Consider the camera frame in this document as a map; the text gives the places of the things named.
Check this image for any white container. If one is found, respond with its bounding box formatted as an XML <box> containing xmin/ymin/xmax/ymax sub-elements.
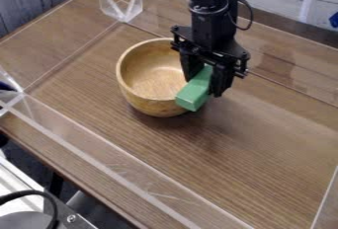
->
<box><xmin>297</xmin><ymin>0</ymin><xmax>338</xmax><ymax>32</ymax></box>

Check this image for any green rectangular block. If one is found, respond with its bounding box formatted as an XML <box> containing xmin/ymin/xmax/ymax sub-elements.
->
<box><xmin>174</xmin><ymin>65</ymin><xmax>212</xmax><ymax>112</ymax></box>

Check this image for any brown wooden bowl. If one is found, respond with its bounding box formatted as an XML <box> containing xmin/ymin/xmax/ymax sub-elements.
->
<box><xmin>114</xmin><ymin>38</ymin><xmax>185</xmax><ymax>117</ymax></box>

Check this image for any clear acrylic corner bracket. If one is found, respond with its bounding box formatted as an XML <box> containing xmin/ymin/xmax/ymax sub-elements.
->
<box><xmin>98</xmin><ymin>0</ymin><xmax>142</xmax><ymax>23</ymax></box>

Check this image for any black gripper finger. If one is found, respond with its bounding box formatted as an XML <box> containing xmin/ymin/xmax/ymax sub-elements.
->
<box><xmin>178</xmin><ymin>52</ymin><xmax>204</xmax><ymax>81</ymax></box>
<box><xmin>208</xmin><ymin>63</ymin><xmax>235</xmax><ymax>98</ymax></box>

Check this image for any black cable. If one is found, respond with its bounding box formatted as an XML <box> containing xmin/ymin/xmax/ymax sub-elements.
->
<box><xmin>0</xmin><ymin>190</ymin><xmax>60</xmax><ymax>229</ymax></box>

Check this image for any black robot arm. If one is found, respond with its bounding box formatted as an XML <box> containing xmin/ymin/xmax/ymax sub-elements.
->
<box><xmin>169</xmin><ymin>0</ymin><xmax>253</xmax><ymax>97</ymax></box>

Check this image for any clear acrylic front barrier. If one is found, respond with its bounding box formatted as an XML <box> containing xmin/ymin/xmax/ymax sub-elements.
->
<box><xmin>0</xmin><ymin>64</ymin><xmax>255</xmax><ymax>229</ymax></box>

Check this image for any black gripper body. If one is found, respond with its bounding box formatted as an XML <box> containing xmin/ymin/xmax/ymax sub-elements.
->
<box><xmin>169</xmin><ymin>5</ymin><xmax>249</xmax><ymax>77</ymax></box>

